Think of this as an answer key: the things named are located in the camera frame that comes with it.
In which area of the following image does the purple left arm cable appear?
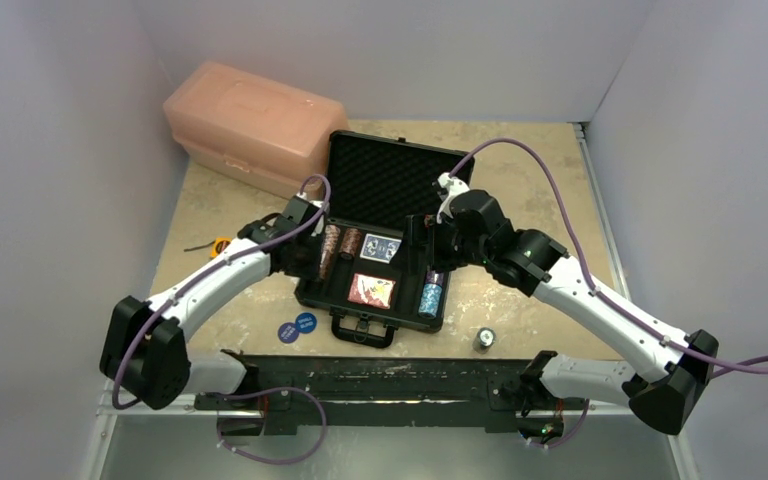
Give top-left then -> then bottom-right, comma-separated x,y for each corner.
111,174 -> 333,411

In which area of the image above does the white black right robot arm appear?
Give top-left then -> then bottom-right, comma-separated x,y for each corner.
393,190 -> 719,435

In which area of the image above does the red card deck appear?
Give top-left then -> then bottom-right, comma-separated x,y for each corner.
347,273 -> 397,310

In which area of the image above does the yellow tape measure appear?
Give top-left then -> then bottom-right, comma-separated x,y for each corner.
184,237 -> 232,259

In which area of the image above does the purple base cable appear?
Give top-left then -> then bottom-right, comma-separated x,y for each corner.
215,387 -> 330,466

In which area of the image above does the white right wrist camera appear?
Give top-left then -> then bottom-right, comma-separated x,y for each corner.
436,172 -> 470,224

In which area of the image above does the blue small blind button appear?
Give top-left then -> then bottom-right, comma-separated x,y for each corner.
295,312 -> 318,334

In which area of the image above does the pink plastic storage box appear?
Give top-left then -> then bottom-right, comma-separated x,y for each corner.
163,61 -> 348,198

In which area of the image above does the purple chip stack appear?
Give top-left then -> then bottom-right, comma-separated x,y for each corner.
425,271 -> 445,286

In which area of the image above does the blue card deck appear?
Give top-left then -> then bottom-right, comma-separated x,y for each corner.
359,233 -> 401,264

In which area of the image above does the orange brown chip stack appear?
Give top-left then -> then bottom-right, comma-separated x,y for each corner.
322,224 -> 341,257

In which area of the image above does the orange black 100 chip stack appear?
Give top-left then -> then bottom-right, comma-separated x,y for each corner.
317,251 -> 333,281

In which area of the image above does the black poker carrying case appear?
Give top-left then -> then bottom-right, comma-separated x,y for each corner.
295,130 -> 465,349

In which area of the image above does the green dark chip stack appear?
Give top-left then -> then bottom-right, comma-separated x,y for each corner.
472,327 -> 496,354

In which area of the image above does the pink blue 10 chip stack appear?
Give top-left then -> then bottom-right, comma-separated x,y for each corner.
339,227 -> 362,260

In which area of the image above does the light blue chip stack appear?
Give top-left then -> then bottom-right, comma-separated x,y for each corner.
417,283 -> 443,319

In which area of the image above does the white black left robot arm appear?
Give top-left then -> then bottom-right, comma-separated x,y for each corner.
99,195 -> 328,410

